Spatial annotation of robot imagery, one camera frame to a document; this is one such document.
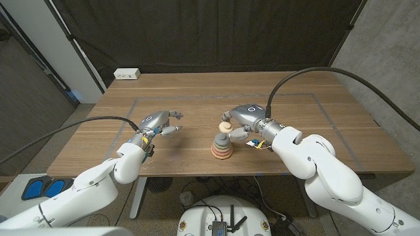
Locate white power strip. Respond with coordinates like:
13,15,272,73
113,68,141,80

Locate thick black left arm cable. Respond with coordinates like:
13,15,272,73
0,115,140,165

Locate coral red toy ring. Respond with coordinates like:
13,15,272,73
211,149,234,158

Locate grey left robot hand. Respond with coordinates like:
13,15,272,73
127,110,184,157

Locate small grey toy ring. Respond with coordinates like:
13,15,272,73
215,132,230,147

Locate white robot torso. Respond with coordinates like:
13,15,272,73
0,226,134,236

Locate black power adapter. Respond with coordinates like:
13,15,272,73
270,216,305,236

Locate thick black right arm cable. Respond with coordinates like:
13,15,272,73
265,66,420,132

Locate black backdrop curtain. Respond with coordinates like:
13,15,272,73
51,0,365,87

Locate radio module with antennas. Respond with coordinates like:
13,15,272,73
211,205,247,236

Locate large orange toy ring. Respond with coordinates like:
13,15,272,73
211,151,234,161

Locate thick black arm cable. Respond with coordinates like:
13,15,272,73
265,66,420,132
0,115,140,165

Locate round black fan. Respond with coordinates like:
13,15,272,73
146,176,173,193

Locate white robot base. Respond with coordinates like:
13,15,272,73
177,195,272,236

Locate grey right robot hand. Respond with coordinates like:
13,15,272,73
220,104,286,146

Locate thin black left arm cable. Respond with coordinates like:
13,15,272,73
114,181,136,227

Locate black backdrop stand pole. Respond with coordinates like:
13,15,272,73
326,0,368,71
44,0,108,94

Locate blue foot pedal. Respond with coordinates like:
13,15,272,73
21,176,75,201

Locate grey round floor object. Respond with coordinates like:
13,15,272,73
179,191,195,207

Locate small cream toy ring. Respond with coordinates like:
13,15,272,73
218,121,234,134

